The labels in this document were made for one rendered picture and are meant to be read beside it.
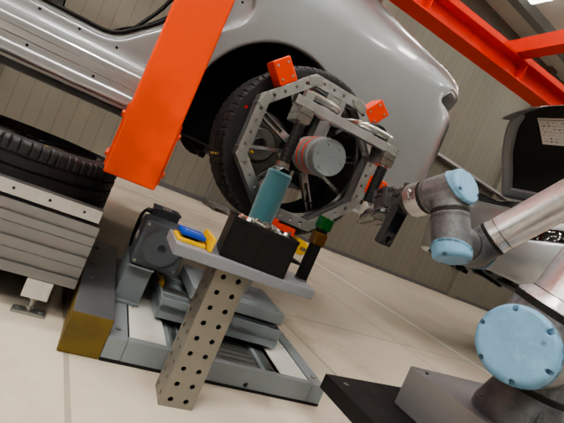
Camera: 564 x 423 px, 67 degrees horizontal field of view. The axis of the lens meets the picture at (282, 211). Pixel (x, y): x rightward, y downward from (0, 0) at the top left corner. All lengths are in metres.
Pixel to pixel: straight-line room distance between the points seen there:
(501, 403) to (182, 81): 1.18
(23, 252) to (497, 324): 1.30
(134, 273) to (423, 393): 1.05
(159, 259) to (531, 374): 1.17
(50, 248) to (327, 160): 0.93
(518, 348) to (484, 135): 10.96
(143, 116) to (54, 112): 5.85
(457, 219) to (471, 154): 10.47
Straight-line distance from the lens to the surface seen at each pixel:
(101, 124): 7.22
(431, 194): 1.09
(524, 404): 1.11
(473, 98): 11.33
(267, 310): 1.74
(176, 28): 1.41
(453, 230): 1.04
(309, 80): 1.60
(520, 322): 0.91
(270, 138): 2.06
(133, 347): 1.43
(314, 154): 1.44
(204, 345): 1.26
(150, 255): 1.58
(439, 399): 1.13
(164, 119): 1.37
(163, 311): 1.61
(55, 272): 1.54
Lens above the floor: 0.67
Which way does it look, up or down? 2 degrees down
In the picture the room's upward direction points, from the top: 24 degrees clockwise
